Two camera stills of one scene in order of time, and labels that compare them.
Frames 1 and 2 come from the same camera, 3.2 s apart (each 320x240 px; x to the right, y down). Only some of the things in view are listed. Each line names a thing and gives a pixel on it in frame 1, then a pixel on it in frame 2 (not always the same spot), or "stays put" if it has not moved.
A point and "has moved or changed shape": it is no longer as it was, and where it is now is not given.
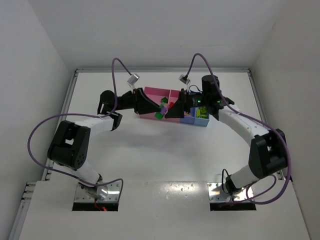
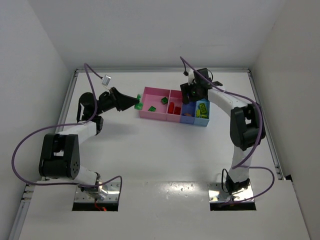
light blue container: x=201 y=121 stays put
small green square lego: x=164 y=100 stays put
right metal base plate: x=217 y=194 stays put
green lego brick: x=158 y=115 has moved or changed shape
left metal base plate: x=106 y=192 stays put
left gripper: x=136 y=101 to x=116 y=99
